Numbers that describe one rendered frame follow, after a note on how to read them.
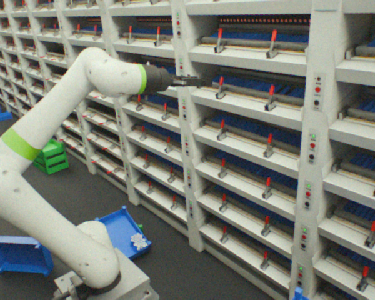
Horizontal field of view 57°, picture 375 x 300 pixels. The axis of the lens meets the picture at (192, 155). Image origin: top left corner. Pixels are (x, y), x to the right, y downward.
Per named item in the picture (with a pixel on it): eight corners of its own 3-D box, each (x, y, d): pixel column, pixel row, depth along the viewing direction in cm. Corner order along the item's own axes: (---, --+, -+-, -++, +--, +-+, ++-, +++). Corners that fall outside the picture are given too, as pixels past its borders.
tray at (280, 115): (304, 132, 121) (300, 109, 115) (192, 102, 164) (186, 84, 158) (335, 102, 129) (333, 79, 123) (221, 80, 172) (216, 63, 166)
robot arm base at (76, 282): (59, 318, 119) (54, 305, 117) (49, 294, 131) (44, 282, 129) (127, 281, 132) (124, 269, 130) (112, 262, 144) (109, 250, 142)
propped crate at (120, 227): (149, 250, 204) (151, 243, 198) (119, 267, 192) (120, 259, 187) (123, 212, 218) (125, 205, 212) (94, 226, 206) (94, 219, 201)
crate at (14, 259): (6, 264, 200) (-3, 274, 193) (-4, 235, 192) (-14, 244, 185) (54, 267, 195) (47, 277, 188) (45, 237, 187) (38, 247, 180)
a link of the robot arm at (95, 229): (85, 290, 122) (70, 245, 115) (79, 265, 136) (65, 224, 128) (120, 275, 127) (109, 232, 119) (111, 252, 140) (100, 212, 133)
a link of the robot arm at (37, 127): (47, 154, 108) (18, 137, 100) (36, 139, 116) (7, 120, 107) (125, 69, 111) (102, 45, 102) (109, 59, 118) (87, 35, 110)
